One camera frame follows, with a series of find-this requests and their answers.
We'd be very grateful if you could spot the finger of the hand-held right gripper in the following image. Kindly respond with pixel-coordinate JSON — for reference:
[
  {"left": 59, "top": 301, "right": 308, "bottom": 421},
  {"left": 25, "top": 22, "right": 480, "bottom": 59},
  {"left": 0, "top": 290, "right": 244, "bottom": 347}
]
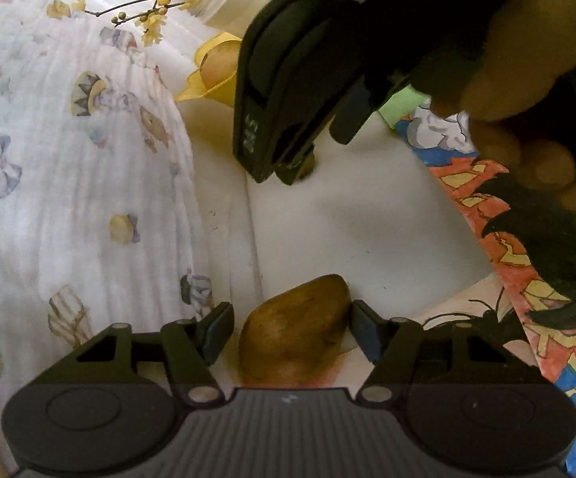
[
  {"left": 274, "top": 129, "right": 318, "bottom": 186},
  {"left": 330, "top": 77, "right": 383, "bottom": 145}
]

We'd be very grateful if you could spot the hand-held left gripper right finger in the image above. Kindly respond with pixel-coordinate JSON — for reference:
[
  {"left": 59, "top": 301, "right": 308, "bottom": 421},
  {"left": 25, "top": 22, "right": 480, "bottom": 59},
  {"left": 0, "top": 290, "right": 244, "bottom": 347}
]
[{"left": 350, "top": 299, "right": 502, "bottom": 404}]

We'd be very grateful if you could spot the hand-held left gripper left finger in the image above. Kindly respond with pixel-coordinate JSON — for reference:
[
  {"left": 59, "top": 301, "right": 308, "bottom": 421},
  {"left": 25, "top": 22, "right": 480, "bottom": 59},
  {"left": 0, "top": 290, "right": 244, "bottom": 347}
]
[{"left": 76, "top": 301, "right": 235, "bottom": 404}]

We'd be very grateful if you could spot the brown potato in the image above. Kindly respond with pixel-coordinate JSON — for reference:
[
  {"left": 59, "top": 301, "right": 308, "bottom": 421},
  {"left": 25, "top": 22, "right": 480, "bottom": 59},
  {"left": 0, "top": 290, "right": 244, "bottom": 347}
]
[{"left": 238, "top": 274, "right": 351, "bottom": 389}]

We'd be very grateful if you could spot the yellow flower-shaped bowl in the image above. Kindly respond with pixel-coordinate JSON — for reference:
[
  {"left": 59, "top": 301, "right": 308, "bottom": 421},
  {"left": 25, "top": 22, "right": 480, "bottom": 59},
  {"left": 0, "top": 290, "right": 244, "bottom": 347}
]
[{"left": 175, "top": 32, "right": 244, "bottom": 108}]

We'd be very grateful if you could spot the person's right hand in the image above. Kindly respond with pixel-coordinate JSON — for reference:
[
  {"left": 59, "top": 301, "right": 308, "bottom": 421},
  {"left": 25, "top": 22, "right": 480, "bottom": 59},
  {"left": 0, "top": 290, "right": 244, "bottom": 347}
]
[{"left": 412, "top": 0, "right": 576, "bottom": 215}]

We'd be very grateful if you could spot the white board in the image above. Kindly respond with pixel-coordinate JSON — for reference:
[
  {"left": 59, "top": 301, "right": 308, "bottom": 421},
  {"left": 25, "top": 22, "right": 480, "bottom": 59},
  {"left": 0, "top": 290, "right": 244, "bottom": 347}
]
[{"left": 158, "top": 10, "right": 492, "bottom": 310}]

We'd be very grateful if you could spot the yellow flower branch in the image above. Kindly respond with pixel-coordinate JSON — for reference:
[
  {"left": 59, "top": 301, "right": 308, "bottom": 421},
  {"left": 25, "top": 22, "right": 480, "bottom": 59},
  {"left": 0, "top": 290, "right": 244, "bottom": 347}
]
[{"left": 84, "top": 0, "right": 204, "bottom": 47}]

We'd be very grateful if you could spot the colourful cartoon drawing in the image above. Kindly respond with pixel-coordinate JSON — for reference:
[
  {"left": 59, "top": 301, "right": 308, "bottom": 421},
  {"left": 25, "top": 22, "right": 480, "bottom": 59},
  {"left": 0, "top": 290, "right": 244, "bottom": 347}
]
[{"left": 402, "top": 100, "right": 576, "bottom": 478}]

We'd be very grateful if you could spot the white printed blanket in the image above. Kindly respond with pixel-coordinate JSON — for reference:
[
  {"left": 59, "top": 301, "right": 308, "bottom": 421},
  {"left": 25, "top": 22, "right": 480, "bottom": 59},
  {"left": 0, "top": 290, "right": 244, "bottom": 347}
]
[{"left": 0, "top": 0, "right": 264, "bottom": 478}]

